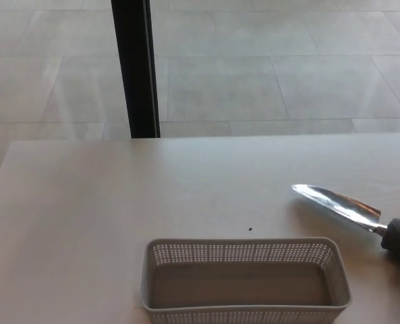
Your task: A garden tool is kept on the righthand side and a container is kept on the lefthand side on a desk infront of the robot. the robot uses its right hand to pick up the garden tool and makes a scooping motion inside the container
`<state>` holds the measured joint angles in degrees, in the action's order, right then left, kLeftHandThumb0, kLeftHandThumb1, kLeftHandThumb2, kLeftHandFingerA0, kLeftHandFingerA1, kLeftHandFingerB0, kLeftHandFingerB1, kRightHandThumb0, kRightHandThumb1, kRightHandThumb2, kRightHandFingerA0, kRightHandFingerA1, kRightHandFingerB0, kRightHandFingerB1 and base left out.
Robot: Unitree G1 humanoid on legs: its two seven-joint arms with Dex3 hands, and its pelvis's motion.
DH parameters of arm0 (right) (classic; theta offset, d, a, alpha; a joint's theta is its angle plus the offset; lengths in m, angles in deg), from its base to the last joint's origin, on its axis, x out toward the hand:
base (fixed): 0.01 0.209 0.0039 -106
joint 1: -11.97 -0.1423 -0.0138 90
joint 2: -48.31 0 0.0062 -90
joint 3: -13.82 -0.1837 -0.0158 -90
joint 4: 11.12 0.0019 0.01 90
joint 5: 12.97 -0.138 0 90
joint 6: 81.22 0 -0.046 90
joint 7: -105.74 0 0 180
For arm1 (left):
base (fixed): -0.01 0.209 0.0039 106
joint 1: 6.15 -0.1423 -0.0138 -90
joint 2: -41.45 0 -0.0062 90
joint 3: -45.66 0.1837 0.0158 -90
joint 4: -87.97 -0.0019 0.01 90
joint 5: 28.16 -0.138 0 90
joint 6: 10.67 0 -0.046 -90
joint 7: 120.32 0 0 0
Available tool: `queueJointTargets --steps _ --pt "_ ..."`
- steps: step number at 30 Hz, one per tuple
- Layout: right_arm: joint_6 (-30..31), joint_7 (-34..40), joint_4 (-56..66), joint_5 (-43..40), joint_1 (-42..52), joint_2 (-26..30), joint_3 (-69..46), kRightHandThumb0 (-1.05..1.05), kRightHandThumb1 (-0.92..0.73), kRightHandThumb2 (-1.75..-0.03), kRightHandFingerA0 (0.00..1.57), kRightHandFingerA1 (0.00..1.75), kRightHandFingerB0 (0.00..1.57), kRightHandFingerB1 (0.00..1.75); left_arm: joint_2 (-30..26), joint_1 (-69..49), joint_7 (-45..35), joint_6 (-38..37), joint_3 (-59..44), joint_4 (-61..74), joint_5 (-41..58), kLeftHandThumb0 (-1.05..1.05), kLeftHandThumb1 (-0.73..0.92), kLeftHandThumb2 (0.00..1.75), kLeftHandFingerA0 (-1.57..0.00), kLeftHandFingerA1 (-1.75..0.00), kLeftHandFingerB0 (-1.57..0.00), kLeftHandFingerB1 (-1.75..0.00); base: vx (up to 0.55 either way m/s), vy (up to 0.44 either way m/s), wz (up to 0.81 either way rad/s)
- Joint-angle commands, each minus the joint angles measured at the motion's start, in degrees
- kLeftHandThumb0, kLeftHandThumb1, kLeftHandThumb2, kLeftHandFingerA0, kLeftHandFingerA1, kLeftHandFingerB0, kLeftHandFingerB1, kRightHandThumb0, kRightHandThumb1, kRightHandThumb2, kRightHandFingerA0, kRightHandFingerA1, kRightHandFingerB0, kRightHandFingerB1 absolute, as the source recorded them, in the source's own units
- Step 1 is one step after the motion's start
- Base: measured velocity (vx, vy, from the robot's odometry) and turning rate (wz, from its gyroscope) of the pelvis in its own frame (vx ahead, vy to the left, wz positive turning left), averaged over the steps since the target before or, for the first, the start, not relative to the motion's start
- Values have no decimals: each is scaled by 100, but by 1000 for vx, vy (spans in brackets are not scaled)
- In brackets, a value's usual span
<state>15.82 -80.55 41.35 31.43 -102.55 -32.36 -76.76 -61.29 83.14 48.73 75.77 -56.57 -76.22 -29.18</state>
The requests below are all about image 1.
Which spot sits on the grey perforated plastic basket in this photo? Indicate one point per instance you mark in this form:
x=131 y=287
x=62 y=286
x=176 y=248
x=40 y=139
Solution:
x=240 y=287

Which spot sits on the black vertical frame post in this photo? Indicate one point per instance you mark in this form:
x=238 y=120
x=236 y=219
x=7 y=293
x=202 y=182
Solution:
x=134 y=67

